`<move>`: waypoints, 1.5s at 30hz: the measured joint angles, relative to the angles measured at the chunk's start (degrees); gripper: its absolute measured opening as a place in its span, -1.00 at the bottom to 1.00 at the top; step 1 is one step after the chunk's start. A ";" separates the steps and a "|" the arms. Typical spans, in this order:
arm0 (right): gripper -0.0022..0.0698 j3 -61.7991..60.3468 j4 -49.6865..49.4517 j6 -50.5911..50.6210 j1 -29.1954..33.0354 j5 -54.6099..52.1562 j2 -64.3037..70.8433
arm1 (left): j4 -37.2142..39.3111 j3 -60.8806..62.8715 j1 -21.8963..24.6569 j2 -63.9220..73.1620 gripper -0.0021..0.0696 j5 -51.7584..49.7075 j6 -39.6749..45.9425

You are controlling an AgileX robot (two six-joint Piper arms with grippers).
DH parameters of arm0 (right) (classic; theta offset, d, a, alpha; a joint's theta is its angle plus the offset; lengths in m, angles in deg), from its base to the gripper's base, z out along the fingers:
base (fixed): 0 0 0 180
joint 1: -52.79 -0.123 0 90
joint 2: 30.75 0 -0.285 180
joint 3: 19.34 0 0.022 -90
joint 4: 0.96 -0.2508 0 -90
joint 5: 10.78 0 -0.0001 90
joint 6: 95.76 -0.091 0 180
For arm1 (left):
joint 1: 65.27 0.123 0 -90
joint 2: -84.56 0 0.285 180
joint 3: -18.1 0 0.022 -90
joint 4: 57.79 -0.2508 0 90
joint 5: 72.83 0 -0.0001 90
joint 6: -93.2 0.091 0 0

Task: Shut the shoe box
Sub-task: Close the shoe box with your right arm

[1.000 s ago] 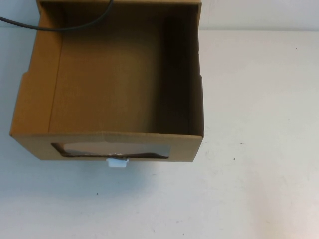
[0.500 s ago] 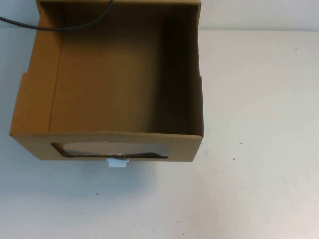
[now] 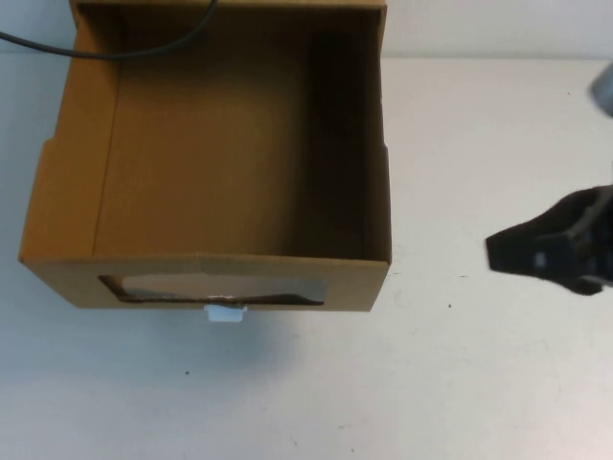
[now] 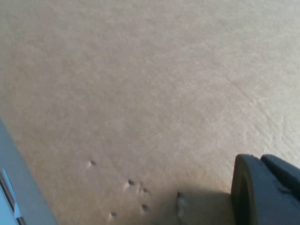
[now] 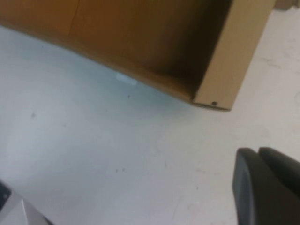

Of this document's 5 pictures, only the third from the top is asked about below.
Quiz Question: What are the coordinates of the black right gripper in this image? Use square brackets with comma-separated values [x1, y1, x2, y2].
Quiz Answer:
[485, 181, 613, 299]

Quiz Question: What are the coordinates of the cardboard drawer with window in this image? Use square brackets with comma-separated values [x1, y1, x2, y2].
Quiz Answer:
[17, 1, 393, 313]

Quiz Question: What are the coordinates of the white plastic drawer handle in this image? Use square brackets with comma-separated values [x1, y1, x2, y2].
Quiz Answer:
[202, 304, 249, 325]

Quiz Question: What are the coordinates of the thin black cable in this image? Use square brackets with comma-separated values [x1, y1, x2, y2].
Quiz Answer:
[0, 0, 220, 60]

